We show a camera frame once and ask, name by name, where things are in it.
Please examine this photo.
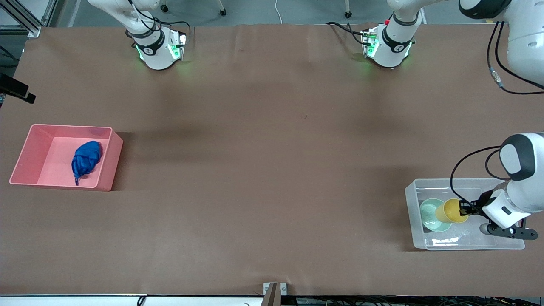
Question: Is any yellow cup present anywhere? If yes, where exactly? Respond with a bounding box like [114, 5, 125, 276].
[435, 198, 469, 224]

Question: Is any pale green bowl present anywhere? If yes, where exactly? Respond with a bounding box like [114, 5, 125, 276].
[420, 198, 452, 232]

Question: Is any blue cloth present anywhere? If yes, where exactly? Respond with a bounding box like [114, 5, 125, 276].
[71, 141, 103, 186]

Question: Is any clear plastic box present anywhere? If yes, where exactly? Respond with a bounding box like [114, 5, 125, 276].
[405, 178, 525, 251]

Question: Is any pink plastic box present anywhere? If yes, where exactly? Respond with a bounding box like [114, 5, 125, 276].
[9, 124, 124, 192]

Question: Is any brown table cover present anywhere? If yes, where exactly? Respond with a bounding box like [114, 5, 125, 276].
[0, 23, 544, 297]

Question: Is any aluminium frame profile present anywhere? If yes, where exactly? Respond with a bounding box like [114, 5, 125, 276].
[0, 0, 59, 37]

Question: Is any black right arm base cable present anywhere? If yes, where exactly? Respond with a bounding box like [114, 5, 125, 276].
[125, 0, 190, 43]

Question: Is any black arm base cable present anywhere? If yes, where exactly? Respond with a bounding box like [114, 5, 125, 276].
[326, 21, 368, 45]
[125, 0, 190, 43]

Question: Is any metal table edge bracket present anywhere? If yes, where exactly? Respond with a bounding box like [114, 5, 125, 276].
[263, 282, 288, 306]

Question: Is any black left arm base cable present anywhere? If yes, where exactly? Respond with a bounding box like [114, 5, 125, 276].
[326, 21, 368, 45]

